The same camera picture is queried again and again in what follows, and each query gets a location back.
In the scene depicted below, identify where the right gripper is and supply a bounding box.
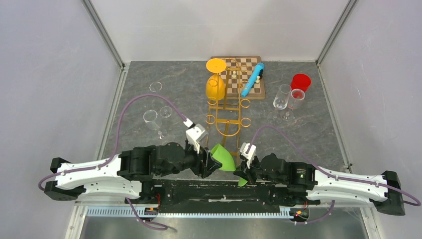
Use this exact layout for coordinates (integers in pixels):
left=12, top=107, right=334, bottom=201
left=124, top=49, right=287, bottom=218
left=233, top=154, right=286, bottom=184

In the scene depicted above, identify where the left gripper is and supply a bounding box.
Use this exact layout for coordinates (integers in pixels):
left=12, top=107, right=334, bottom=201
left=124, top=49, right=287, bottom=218
left=157, top=140, right=223, bottom=179

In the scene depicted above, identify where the green plastic wine glass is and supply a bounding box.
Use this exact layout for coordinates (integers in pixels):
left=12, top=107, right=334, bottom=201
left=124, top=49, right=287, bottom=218
left=211, top=144, right=242, bottom=173

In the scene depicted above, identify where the orange plastic wine glass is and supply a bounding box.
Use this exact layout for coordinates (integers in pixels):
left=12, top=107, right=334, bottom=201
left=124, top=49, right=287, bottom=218
left=206, top=58, right=226, bottom=101

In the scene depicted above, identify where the gold wire glass rack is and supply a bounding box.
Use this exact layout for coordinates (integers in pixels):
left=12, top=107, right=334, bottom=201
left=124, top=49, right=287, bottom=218
left=207, top=67, right=250, bottom=158

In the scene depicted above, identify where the clear wine glass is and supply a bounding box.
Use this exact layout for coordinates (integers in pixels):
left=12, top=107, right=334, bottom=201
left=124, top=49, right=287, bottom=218
left=282, top=89, right=306, bottom=121
left=149, top=82, right=173, bottom=118
left=267, top=84, right=292, bottom=125
left=143, top=110, right=164, bottom=139

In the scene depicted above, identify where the red plastic wine glass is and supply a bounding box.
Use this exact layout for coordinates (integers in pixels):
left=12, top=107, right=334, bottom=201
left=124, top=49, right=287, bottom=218
left=290, top=73, right=312, bottom=92

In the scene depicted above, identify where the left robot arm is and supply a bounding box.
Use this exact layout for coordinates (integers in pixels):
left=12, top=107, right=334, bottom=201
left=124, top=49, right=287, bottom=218
left=39, top=142, right=222, bottom=203

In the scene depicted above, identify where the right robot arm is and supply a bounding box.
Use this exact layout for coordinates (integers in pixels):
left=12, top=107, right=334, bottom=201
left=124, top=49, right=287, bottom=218
left=234, top=153, right=405, bottom=216

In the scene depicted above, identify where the blue cylinder tube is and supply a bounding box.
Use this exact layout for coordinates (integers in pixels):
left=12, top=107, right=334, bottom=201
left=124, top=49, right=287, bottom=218
left=240, top=62, right=265, bottom=98

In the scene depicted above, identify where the wooden chessboard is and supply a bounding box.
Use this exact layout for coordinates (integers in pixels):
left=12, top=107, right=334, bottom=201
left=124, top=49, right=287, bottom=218
left=211, top=56, right=266, bottom=100

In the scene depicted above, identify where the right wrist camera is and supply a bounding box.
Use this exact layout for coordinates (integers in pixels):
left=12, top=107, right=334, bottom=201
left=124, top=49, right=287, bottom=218
left=239, top=142, right=256, bottom=169

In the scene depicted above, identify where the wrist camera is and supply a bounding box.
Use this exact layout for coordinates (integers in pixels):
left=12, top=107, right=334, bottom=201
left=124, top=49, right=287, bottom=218
left=239, top=142, right=256, bottom=169
left=186, top=124, right=209, bottom=154

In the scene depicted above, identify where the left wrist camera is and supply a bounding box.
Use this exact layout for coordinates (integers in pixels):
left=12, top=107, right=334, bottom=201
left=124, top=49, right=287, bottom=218
left=186, top=124, right=209, bottom=154

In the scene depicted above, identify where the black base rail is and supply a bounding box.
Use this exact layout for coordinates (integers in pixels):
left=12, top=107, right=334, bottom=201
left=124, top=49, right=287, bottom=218
left=125, top=179, right=321, bottom=214

